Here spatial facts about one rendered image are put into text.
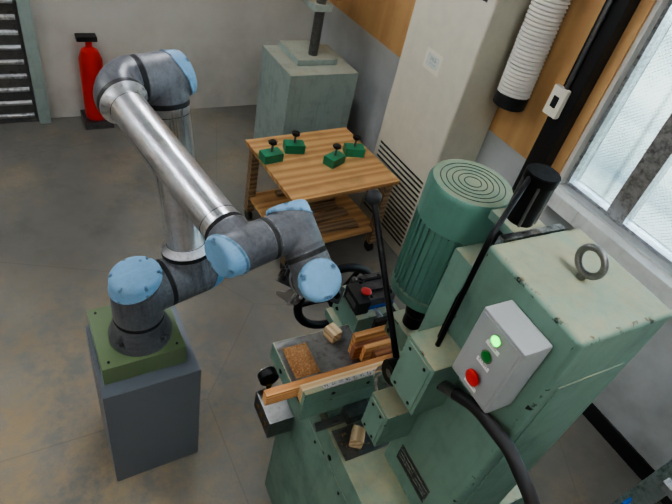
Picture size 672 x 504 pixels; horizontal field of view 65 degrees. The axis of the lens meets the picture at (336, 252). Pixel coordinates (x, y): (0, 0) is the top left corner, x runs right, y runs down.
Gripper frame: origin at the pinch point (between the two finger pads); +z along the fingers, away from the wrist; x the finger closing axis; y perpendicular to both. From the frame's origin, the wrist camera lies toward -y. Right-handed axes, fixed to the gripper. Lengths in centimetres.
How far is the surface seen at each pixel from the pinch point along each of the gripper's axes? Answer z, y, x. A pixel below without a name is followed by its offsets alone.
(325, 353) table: -2.0, -14.6, 15.0
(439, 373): -53, -22, 6
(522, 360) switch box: -73, -23, -1
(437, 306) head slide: -38.9, -22.0, -6.1
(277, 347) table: -0.7, -2.3, 19.1
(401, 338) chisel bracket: -16.5, -26.6, 2.7
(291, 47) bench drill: 190, 41, -136
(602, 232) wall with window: 51, -115, -77
